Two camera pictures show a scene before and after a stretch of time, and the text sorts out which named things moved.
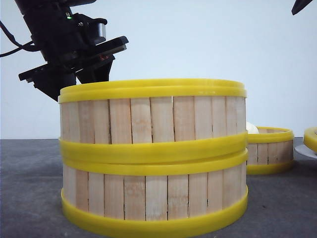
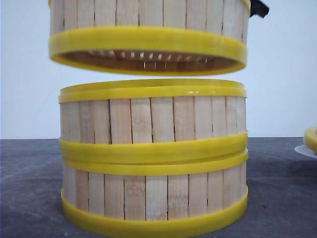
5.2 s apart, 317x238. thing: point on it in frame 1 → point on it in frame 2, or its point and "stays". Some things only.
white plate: [304, 150] stays
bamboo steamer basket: [153, 118] stays
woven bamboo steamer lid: [310, 138] stays
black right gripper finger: [299, 5] → [257, 7]
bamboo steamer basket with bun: [270, 151] → [149, 37]
